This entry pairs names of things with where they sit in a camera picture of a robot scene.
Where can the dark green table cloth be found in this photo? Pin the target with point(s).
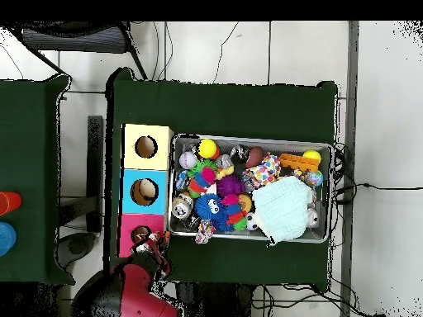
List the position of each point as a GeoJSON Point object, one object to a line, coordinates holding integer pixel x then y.
{"type": "Point", "coordinates": [214, 109]}

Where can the wooden box with three holes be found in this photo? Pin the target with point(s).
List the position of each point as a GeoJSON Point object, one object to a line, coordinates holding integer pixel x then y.
{"type": "Point", "coordinates": [145, 161]}

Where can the mint green knitted cloth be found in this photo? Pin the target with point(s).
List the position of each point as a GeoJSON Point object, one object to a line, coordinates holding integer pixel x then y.
{"type": "Point", "coordinates": [282, 208]}

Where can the yellow smooth ball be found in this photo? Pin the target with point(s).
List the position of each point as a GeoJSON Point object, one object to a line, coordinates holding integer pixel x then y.
{"type": "Point", "coordinates": [207, 148]}

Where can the polka dot cloth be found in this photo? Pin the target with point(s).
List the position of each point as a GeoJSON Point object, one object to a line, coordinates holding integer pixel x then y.
{"type": "Point", "coordinates": [264, 171]}

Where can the black striped chair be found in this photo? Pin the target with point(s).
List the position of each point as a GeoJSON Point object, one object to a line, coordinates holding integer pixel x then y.
{"type": "Point", "coordinates": [72, 39]}

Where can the crushed drink can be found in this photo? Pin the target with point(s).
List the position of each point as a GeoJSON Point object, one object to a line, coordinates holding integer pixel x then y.
{"type": "Point", "coordinates": [181, 207]}

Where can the purple spiky ball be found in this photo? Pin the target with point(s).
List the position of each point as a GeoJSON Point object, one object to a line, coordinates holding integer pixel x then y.
{"type": "Point", "coordinates": [229, 186]}

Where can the pink blue orange spiky caterpillar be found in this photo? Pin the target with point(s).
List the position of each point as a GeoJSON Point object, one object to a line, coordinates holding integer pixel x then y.
{"type": "Point", "coordinates": [205, 176]}

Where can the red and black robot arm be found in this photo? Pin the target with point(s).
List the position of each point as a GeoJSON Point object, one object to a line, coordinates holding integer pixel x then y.
{"type": "Point", "coordinates": [138, 297]}

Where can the red plastic cup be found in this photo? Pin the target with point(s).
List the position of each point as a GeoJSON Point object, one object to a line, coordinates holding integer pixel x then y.
{"type": "Point", "coordinates": [11, 203]}

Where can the dark grey floor object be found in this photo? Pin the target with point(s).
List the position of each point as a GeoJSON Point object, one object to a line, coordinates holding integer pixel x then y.
{"type": "Point", "coordinates": [77, 246]}

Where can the long orange plastic block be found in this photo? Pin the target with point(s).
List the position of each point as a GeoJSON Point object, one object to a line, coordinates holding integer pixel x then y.
{"type": "Point", "coordinates": [299, 162]}

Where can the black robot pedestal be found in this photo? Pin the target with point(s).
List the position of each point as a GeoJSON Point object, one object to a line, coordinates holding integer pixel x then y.
{"type": "Point", "coordinates": [214, 303]}

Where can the side table green cloth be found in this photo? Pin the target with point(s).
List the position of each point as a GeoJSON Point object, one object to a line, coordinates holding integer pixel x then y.
{"type": "Point", "coordinates": [26, 138]}

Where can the blue plastic cup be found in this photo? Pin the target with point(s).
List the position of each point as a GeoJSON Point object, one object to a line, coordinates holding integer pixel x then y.
{"type": "Point", "coordinates": [6, 239]}

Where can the white baseball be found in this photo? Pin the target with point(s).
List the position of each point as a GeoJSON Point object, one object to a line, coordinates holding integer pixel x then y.
{"type": "Point", "coordinates": [187, 160]}

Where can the blue spiky toy with eyes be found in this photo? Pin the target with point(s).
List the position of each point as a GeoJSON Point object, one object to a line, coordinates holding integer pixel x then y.
{"type": "Point", "coordinates": [205, 206]}

